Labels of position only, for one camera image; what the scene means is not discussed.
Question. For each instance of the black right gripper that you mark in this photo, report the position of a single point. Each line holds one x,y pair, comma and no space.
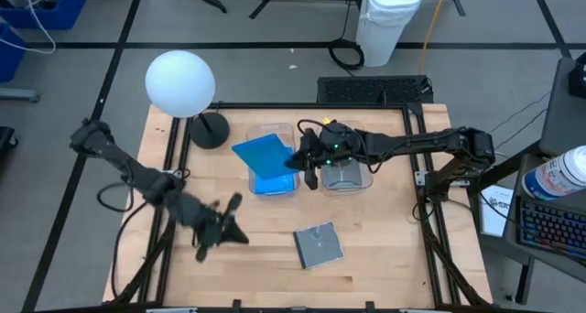
334,143

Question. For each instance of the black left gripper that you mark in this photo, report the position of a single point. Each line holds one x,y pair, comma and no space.
210,226

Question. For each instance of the blue disc case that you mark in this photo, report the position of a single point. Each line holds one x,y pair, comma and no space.
274,185
263,155

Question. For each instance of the clear jewel case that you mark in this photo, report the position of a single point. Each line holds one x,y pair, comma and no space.
343,178
320,246

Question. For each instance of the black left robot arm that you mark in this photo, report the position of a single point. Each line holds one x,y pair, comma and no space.
137,178

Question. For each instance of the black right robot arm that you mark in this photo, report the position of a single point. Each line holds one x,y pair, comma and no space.
412,143

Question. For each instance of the clear plastic bin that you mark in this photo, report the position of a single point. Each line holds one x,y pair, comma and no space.
343,191
270,129

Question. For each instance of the black table edge clip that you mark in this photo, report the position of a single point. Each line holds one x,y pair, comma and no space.
236,305
370,306

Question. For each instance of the black perforated computer case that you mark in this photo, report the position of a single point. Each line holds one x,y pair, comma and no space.
366,91

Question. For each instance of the white globe table lamp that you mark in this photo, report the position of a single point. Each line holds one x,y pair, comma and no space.
180,84

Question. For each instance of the white trash can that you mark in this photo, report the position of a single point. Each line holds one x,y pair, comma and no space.
384,24

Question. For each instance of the white printed paper sheet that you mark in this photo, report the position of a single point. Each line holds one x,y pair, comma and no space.
496,212

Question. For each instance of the black stand leg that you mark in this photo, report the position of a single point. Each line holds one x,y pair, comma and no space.
459,2

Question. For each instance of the black floor object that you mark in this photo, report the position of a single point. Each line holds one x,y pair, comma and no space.
7,139

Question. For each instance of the grey metal floor bar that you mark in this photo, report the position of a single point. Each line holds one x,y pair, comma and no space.
18,94

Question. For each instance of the white wipes canister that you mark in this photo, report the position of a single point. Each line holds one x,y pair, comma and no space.
556,175

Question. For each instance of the black backlit keyboard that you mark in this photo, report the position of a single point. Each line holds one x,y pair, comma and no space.
549,226

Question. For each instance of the grey keyboard desk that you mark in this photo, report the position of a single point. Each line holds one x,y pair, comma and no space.
545,258

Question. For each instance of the grey desk top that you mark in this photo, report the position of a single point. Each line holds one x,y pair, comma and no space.
563,121

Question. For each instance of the blue storage bin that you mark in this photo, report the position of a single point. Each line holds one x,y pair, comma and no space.
68,11
11,52

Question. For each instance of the black desk device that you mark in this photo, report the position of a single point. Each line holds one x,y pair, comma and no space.
579,77

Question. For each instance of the black aluminium rig frame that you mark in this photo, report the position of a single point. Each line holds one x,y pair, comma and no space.
256,105

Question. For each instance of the silver frame bracket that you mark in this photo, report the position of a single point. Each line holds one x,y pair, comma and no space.
420,178

